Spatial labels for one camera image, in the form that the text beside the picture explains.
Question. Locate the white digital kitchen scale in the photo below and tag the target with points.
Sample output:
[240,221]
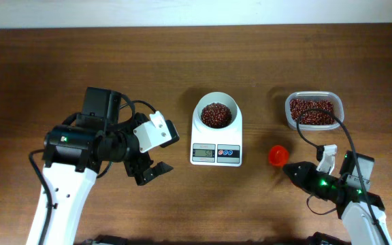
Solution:
[222,148]

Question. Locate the orange measuring scoop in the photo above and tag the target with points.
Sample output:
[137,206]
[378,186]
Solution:
[278,156]

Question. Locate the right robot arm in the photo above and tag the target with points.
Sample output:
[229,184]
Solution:
[361,212]

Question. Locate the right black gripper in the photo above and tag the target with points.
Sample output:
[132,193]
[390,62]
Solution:
[314,178]

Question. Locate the white round bowl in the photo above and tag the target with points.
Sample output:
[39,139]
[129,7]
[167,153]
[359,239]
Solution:
[218,97]

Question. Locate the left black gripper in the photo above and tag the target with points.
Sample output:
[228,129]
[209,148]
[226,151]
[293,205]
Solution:
[136,169]

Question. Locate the clear plastic bean container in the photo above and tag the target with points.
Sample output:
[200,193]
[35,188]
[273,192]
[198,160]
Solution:
[315,96]

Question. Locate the red beans in bowl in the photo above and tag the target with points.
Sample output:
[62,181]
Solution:
[216,115]

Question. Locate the red adzuki beans in container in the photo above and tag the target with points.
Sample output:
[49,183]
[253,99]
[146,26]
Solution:
[297,106]

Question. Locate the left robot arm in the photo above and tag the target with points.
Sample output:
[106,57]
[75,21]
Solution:
[106,129]

